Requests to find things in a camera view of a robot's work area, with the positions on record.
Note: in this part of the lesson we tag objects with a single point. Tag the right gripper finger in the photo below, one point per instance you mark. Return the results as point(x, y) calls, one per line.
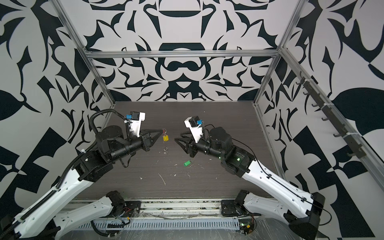
point(184, 143)
point(187, 135)

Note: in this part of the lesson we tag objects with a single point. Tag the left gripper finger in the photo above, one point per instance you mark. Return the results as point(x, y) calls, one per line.
point(154, 139)
point(154, 132)

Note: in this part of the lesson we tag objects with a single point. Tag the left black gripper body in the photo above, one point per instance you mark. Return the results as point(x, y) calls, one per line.
point(144, 142)

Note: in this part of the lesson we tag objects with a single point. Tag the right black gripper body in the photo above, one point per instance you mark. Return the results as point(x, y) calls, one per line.
point(193, 148)

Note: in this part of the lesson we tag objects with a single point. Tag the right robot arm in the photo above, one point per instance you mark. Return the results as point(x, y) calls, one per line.
point(298, 209)

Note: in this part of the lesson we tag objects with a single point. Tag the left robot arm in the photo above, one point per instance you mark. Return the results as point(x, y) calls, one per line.
point(44, 220)

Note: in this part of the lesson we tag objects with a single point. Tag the small circuit board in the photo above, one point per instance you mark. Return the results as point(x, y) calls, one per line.
point(247, 226)

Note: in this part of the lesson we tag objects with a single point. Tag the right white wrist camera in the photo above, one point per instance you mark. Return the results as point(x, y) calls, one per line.
point(195, 125)

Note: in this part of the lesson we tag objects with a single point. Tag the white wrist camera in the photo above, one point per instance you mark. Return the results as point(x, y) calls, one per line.
point(133, 123)
point(195, 125)

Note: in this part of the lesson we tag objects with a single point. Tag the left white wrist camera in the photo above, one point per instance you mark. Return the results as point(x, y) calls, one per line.
point(133, 123)

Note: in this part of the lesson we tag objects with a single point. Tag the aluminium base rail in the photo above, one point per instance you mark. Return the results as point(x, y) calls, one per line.
point(184, 207)

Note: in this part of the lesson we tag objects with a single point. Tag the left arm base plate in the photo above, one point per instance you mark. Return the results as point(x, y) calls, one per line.
point(129, 208)

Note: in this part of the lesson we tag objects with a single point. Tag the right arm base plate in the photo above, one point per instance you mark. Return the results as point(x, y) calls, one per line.
point(229, 208)

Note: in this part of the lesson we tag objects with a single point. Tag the white slotted cable duct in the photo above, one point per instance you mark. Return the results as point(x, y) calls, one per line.
point(170, 224)

